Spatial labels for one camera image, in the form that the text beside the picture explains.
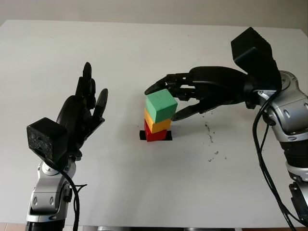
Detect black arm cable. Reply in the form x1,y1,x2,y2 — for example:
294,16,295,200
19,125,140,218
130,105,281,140
47,163,88,231
252,89,297,231

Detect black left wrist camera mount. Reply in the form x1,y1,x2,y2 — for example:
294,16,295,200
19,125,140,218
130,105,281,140
26,117,69,167

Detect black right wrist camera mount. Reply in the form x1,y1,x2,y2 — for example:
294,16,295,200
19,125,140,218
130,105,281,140
230,26,282,109

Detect yellow wooden block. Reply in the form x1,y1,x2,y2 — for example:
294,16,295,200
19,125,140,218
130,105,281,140
143,107,172,134

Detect black tape strip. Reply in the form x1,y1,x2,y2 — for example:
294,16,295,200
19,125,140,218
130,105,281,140
139,129,172,141

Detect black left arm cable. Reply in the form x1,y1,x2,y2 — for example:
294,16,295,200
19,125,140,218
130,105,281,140
47,163,88,231

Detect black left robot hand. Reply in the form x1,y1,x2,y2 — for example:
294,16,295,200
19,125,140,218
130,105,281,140
55,62,109,161

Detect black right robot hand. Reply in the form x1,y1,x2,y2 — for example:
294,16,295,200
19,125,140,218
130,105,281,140
144,66,252,122

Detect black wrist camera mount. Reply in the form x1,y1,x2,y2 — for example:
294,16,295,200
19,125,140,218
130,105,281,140
230,26,282,109
26,117,69,167

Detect red wooden block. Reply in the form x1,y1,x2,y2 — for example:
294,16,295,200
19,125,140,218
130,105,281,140
143,120,167,143

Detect green wooden block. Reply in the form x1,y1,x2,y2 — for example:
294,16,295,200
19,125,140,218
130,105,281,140
145,88,179,123

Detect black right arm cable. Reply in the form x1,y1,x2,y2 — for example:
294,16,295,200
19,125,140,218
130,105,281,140
252,89,297,231

